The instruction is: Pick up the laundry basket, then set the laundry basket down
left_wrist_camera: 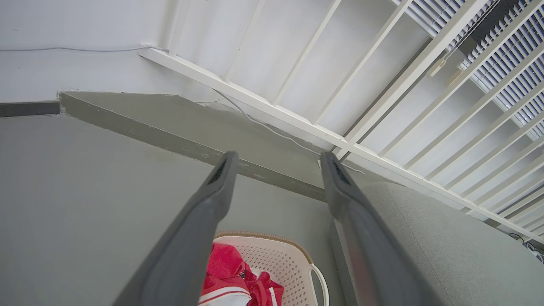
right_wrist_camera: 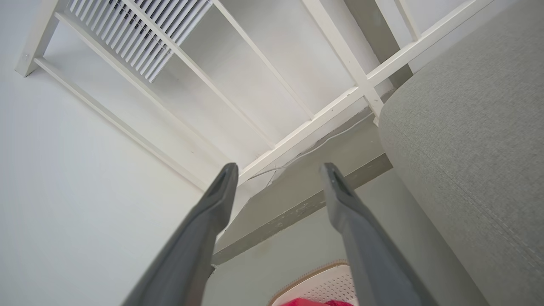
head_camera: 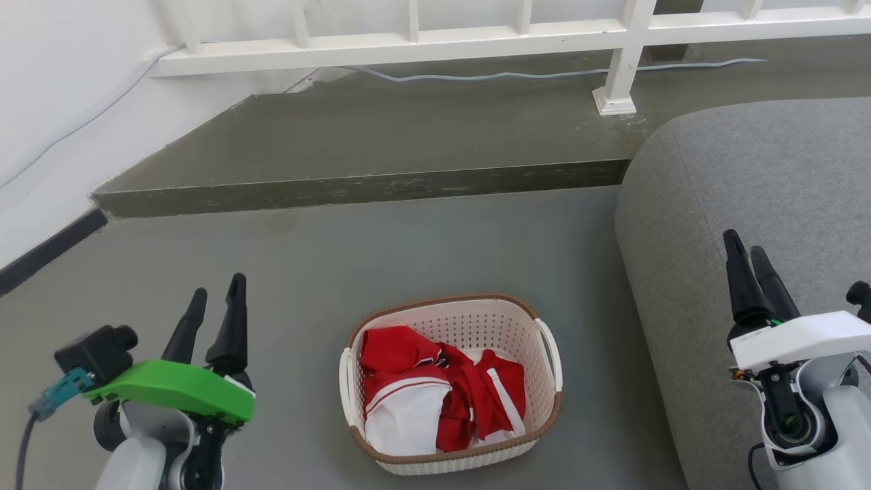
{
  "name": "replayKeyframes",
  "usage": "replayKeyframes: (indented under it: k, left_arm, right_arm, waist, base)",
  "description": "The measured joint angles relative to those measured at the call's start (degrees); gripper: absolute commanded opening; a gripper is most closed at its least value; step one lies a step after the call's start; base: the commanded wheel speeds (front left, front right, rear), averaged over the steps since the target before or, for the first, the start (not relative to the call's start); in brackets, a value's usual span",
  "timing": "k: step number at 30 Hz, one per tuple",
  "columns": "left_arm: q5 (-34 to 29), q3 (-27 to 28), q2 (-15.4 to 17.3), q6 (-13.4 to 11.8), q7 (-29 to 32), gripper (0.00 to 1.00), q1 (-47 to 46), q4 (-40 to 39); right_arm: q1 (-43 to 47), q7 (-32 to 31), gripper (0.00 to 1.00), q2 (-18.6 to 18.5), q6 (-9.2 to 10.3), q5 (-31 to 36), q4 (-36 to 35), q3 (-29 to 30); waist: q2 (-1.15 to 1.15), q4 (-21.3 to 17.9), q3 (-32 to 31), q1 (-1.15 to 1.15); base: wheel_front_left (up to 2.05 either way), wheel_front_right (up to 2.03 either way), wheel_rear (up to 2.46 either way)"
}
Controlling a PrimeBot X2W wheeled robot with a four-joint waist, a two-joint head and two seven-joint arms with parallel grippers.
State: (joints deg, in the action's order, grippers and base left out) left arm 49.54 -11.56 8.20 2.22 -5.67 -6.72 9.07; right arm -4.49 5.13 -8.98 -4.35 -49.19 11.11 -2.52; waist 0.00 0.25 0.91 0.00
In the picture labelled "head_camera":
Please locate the white plastic laundry basket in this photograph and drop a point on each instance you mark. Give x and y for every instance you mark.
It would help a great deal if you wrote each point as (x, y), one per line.
(469, 327)

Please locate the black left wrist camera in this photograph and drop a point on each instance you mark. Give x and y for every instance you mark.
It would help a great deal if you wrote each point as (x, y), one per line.
(95, 350)

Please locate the grey fabric sofa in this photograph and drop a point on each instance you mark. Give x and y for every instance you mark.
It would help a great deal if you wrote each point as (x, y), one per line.
(748, 204)

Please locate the white wooden railing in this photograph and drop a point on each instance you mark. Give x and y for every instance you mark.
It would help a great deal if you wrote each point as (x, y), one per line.
(476, 37)

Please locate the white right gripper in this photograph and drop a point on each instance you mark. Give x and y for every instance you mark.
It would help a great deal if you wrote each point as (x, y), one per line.
(796, 337)

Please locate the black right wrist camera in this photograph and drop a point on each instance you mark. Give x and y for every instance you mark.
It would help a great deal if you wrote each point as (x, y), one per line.
(861, 296)

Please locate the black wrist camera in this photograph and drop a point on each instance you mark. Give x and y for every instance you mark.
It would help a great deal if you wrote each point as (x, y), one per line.
(95, 350)
(861, 296)

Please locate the red and white garment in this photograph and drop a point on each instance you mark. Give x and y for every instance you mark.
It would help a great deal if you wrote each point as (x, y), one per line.
(435, 391)

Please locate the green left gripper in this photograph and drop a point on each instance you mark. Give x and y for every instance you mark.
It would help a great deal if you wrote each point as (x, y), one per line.
(173, 388)

